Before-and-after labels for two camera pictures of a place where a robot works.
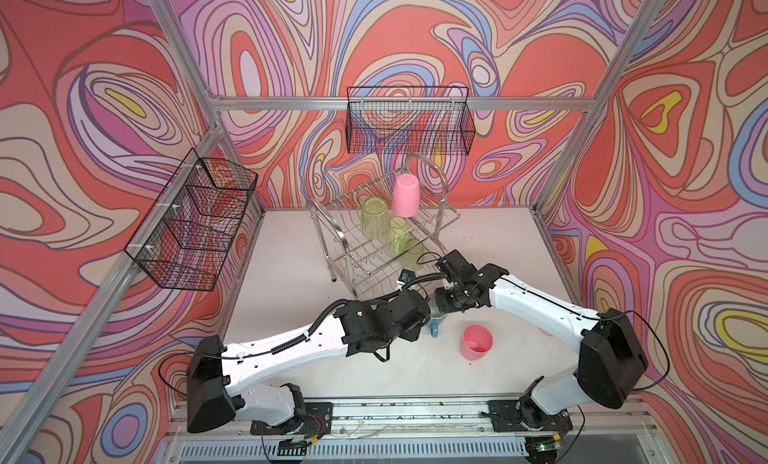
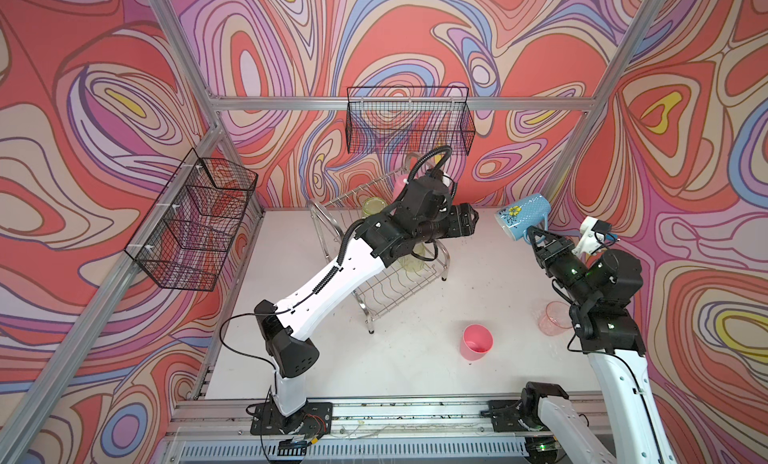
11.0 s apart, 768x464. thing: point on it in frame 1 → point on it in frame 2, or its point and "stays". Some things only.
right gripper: x=442 y=304 → x=547 y=253
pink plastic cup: x=476 y=341 stays
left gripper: x=414 y=334 → x=466 y=228
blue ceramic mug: x=435 y=322 → x=513 y=220
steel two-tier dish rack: x=387 y=232 stays
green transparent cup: x=412 y=250 stays
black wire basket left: x=186 y=237 stays
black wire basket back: x=409 y=120 stays
